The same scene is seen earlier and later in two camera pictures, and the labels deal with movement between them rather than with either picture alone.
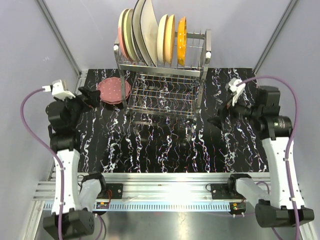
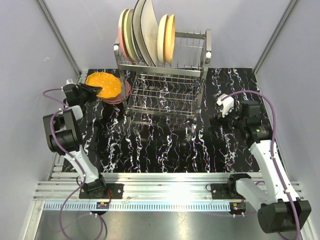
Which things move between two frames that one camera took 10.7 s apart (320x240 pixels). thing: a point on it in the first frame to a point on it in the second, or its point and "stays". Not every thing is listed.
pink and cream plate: x=121 y=34 stays
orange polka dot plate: x=182 y=41 to x=111 y=85
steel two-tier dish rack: x=166 y=90 stays
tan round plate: x=170 y=39 stays
